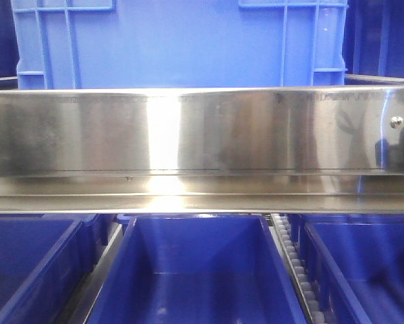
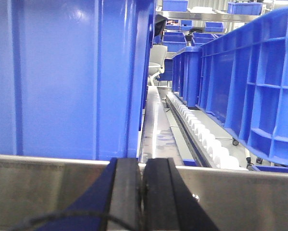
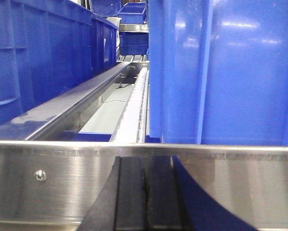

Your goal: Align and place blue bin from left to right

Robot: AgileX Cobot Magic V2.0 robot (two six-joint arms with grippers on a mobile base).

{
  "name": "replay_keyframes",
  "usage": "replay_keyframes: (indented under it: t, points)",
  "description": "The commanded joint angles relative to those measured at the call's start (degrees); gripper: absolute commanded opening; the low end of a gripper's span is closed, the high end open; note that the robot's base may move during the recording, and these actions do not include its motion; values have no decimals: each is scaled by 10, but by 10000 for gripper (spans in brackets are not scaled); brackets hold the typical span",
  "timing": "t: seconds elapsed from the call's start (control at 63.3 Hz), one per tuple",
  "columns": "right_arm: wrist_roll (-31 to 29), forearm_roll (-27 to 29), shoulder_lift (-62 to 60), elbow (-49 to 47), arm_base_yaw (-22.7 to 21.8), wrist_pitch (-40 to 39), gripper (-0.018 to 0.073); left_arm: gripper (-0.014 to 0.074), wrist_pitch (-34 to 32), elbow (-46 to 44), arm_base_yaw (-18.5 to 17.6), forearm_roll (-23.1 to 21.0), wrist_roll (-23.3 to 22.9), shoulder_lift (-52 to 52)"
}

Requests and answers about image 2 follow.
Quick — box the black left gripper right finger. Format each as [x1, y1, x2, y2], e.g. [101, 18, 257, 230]
[143, 158, 219, 231]

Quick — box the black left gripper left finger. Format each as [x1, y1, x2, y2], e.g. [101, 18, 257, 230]
[100, 157, 143, 231]

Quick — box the large blue plastic bin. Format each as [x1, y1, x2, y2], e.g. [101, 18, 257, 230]
[0, 0, 156, 160]

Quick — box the white roller track strip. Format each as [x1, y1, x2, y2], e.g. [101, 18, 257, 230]
[166, 92, 247, 171]

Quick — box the blue bin behind crate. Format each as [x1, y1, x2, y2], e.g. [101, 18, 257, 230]
[172, 46, 202, 108]

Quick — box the grey office chair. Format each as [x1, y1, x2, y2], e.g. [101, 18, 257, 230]
[149, 45, 167, 86]

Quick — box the ribbed blue plastic crate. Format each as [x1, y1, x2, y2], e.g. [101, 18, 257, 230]
[199, 7, 288, 166]

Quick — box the blue bin on upper shelf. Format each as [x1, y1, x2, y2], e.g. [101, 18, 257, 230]
[162, 0, 188, 12]

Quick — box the blue bin upper shelf right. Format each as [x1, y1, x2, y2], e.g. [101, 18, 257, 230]
[227, 0, 263, 15]

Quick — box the steel shelf divider rail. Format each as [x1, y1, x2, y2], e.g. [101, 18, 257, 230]
[138, 86, 184, 166]

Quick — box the stainless steel shelf front rail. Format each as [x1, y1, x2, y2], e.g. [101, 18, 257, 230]
[0, 155, 288, 231]

